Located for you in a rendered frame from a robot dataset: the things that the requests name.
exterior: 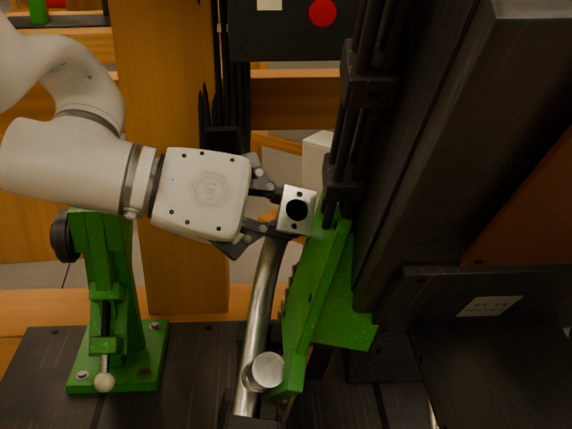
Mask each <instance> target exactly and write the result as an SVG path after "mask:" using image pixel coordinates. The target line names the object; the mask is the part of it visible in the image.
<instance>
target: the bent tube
mask: <svg viewBox="0 0 572 429"><path fill-rule="evenodd" d="M296 193H300V194H301V197H298V196H297V195H296ZM316 197H317V192H315V191H311V190H307V189H304V188H299V187H296V186H289V185H285V184H284V185H283V189H282V195H281V200H280V204H279V210H278V214H277V216H276V217H275V219H274V220H275V221H276V222H277V224H276V231H279V232H286V233H290V234H294V235H298V236H302V237H310V236H311V231H312V221H313V215H314V209H315V203H316ZM291 226H296V229H293V228H292V227H291ZM288 242H289V241H285V240H281V239H276V238H273V237H266V238H265V241H264V243H263V246H262V249H261V252H260V258H259V261H258V264H257V268H256V272H255V279H254V283H253V288H252V293H251V298H250V303H249V313H248V318H247V323H246V329H245V334H244V339H243V349H242V355H241V360H240V365H239V371H238V376H237V385H236V391H235V396H234V402H233V407H232V415H242V416H248V417H254V418H256V413H257V407H258V401H259V395H260V394H259V393H252V392H249V391H248V390H247V389H246V388H245V387H244V386H243V383H242V380H241V374H242V371H243V368H244V367H245V365H246V364H248V363H249V362H251V361H253V360H255V358H256V357H257V356H259V355H260V354H261V353H263V352H266V344H267V338H268V333H269V327H270V321H271V314H272V304H273V298H274V293H275V288H276V284H277V277H278V273H279V269H280V266H281V263H282V259H283V255H284V252H285V249H286V247H287V245H288Z"/></svg>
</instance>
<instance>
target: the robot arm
mask: <svg viewBox="0 0 572 429"><path fill-rule="evenodd" d="M36 82H39V83H41V84H42V85H43V86H44V87H45V88H46V89H47V91H48V92H49V93H50V94H51V96H52V97H53V99H54V103H55V113H54V117H53V119H52V120H50V121H47V122H41V121H38V120H33V119H30V118H25V117H17V118H16V119H15V120H14V121H13V122H12V123H11V124H10V125H9V126H8V128H7V130H6V132H5V134H4V137H3V140H2V143H1V146H0V188H1V190H3V191H4V192H8V193H13V194H16V195H21V196H25V197H32V198H36V199H41V200H45V201H50V202H53V203H61V204H65V205H69V206H73V207H78V208H82V209H89V210H93V211H98V212H102V213H106V214H110V215H118V216H122V215H123V218H125V219H127V220H135V219H136V218H137V219H141V220H142V218H143V216H144V213H145V212H147V213H148V215H147V218H150V219H151V224H152V225H154V226H156V227H159V228H161V229H164V230H165V231H168V232H172V233H174V234H177V235H180V236H182V237H187V238H190V239H193V240H197V241H199V242H203V243H208V244H213V245H214V246H215V247H216V248H217V249H219V250H220V251H221V252H222V253H223V254H225V255H226V256H227V257H228V258H230V259H231V260H234V261H235V260H237V259H238V258H239V257H240V256H241V254H242V253H243V252H244V251H245V249H246V248H247V247H248V246H249V245H251V244H252V243H254V242H256V241H257V240H259V239H260V238H263V237H264V236H265V237H273V238H276V239H281V240H285V241H292V240H293V238H298V237H299V236H298V235H294V234H290V233H286V232H279V231H276V224H277V222H276V221H275V220H271V221H270V222H269V223H267V222H260V221H257V220H253V219H250V218H248V217H245V216H244V210H245V206H246V202H247V196H255V197H265V198H267V199H270V202H271V203H275V204H278V205H279V204H280V200H281V195H282V189H283V188H282V187H279V186H276V185H275V183H274V182H273V181H271V180H270V179H269V177H268V176H267V174H266V172H265V171H264V170H263V169H262V167H261V163H260V159H259V157H258V154H257V153H256V152H250V153H246V154H243V155H239V156H238V155H235V154H231V153H225V152H216V151H210V150H203V149H194V148H183V147H168V148H167V151H166V154H163V153H162V154H161V157H160V158H158V157H157V148H155V147H151V146H144V145H141V144H137V143H136V144H135V143H133V142H129V141H126V140H120V136H121V133H122V130H123V124H124V120H125V103H124V100H123V97H122V94H121V92H120V91H119V89H118V87H117V85H116V84H115V83H114V81H113V80H112V78H111V76H110V75H109V73H108V72H107V71H106V69H105V67H104V66H103V65H102V64H101V63H100V61H99V60H98V59H97V58H96V57H95V55H94V54H93V53H92V52H91V51H90V50H89V49H88V48H86V47H85V46H84V45H83V44H81V43H80V42H78V41H76V40H74V39H72V38H70V37H66V36H62V35H59V34H52V33H22V32H19V31H17V30H16V29H15V28H14V26H13V25H12V24H11V22H10V21H9V19H8V18H7V17H6V16H5V14H4V13H3V11H2V10H1V9H0V114H1V113H3V112H5V111H7V110H8V109H9V108H10V107H12V106H14V105H15V104H16V103H17V102H18V101H19V100H20V99H22V98H23V96H24V95H25V94H26V93H27V92H28V91H29V90H30V89H31V88H32V87H33V86H34V85H35V83H36ZM251 174H252V179H250V178H251ZM239 232H240V233H242V234H244V235H243V237H242V238H241V239H240V240H239V241H238V242H237V243H235V244H233V241H234V240H235V237H236V236H237V235H238V233H239Z"/></svg>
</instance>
